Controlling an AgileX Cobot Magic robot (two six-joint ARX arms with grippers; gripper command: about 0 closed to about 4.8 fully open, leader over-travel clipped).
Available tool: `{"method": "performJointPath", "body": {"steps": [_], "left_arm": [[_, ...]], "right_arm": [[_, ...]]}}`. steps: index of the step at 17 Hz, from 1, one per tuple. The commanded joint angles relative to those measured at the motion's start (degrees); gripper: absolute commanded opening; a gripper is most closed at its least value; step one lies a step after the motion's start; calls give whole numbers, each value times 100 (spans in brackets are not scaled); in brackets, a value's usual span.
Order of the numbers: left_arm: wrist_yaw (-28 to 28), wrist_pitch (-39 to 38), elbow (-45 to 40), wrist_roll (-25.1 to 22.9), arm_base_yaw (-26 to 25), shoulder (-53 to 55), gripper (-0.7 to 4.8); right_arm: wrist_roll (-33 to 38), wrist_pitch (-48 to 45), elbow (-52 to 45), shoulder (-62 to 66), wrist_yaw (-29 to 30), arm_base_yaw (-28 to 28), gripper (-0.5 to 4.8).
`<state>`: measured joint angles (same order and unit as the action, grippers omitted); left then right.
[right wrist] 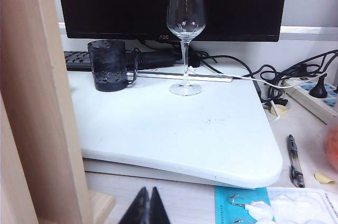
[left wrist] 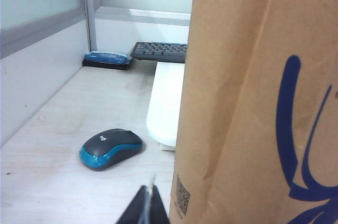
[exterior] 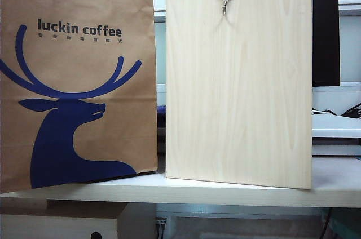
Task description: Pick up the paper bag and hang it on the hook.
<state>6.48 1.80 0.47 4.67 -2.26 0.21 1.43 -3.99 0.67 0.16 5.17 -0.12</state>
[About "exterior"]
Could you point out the black monitor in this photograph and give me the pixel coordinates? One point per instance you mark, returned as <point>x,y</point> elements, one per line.
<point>325,33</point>

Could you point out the white power socket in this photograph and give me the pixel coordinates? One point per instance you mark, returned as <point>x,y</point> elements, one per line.
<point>160,224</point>

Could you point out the light wooden board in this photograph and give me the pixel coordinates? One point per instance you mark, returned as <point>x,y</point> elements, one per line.
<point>239,95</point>

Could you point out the white shelf unit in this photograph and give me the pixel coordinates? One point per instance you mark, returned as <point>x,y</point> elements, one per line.
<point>335,129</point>

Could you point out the brown luckin coffee paper bag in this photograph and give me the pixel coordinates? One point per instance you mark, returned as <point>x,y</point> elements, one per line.
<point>84,67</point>

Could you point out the white cabinet with hole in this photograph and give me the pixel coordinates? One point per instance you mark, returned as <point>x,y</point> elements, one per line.
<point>56,227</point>

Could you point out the dark blue chair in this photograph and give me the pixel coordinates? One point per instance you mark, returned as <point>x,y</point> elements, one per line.
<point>161,115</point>

